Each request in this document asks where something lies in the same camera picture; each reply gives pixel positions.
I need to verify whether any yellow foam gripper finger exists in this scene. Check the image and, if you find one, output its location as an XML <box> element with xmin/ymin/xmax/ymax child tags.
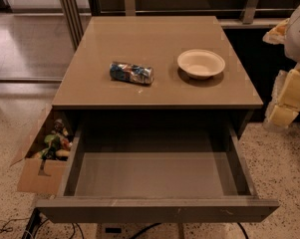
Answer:
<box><xmin>263</xmin><ymin>65</ymin><xmax>300</xmax><ymax>130</ymax></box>
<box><xmin>262</xmin><ymin>19</ymin><xmax>289</xmax><ymax>45</ymax></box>

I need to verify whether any crushed blue soda can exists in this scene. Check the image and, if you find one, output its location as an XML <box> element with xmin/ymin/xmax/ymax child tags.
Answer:
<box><xmin>110</xmin><ymin>62</ymin><xmax>153</xmax><ymax>85</ymax></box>

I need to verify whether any black power strip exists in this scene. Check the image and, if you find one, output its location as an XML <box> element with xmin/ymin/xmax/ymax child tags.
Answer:
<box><xmin>21</xmin><ymin>208</ymin><xmax>41</xmax><ymax>239</ymax></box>

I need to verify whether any grey top drawer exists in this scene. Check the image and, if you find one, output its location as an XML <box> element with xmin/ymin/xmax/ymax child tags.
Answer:
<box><xmin>36</xmin><ymin>121</ymin><xmax>279</xmax><ymax>223</ymax></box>

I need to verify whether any black floor cable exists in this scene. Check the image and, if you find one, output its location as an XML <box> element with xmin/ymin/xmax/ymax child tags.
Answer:
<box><xmin>129</xmin><ymin>222</ymin><xmax>162</xmax><ymax>239</ymax></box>

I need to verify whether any open cardboard box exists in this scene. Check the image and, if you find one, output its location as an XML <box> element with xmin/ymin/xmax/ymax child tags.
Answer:
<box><xmin>11</xmin><ymin>106</ymin><xmax>67</xmax><ymax>194</ymax></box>

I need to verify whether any green bag in box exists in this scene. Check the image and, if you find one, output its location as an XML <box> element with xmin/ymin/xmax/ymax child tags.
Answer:
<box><xmin>41</xmin><ymin>134</ymin><xmax>63</xmax><ymax>160</ymax></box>

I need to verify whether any grey drawer cabinet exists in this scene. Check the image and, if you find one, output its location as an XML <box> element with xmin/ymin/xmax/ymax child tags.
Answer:
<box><xmin>52</xmin><ymin>16</ymin><xmax>262</xmax><ymax>133</ymax></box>

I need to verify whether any white paper bowl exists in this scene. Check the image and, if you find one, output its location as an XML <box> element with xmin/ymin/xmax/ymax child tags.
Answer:
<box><xmin>177</xmin><ymin>49</ymin><xmax>225</xmax><ymax>80</ymax></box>

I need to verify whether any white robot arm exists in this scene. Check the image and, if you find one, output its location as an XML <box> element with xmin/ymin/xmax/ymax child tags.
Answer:
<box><xmin>263</xmin><ymin>5</ymin><xmax>300</xmax><ymax>131</ymax></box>

